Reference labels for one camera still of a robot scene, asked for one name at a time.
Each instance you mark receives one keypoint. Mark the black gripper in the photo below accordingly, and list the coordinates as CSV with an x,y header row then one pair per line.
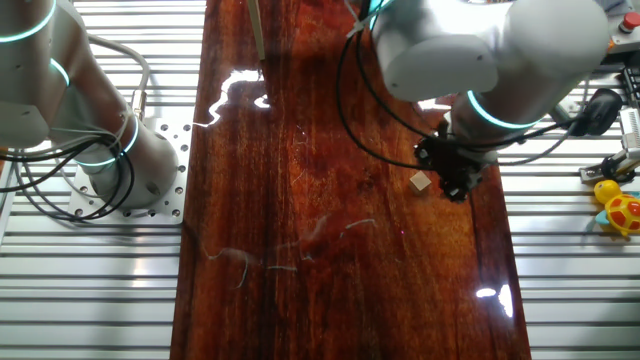
x,y
457,162

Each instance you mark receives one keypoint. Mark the small wooden cube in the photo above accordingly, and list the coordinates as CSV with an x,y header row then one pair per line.
x,y
420,183

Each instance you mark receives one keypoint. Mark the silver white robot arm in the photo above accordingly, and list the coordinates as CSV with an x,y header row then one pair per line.
x,y
440,55

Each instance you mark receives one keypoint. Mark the dark red wooden board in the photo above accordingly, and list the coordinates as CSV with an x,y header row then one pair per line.
x,y
325,250

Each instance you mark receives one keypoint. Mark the black computer mouse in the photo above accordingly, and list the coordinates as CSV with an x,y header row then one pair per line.
x,y
600,112

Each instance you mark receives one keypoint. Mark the yellow orange toy turtle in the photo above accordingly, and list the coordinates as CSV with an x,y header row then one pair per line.
x,y
622,212

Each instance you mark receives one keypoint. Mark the black keyboard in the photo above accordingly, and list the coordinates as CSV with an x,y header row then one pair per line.
x,y
634,87

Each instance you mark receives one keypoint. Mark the grey emergency stop box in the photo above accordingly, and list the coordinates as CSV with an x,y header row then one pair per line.
x,y
631,22

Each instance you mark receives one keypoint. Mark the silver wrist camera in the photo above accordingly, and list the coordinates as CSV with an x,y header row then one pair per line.
x,y
561,109

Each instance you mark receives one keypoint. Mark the grey clamp mount with knob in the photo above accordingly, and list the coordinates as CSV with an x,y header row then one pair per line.
x,y
612,167

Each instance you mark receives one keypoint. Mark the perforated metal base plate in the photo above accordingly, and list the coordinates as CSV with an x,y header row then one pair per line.
x,y
172,130

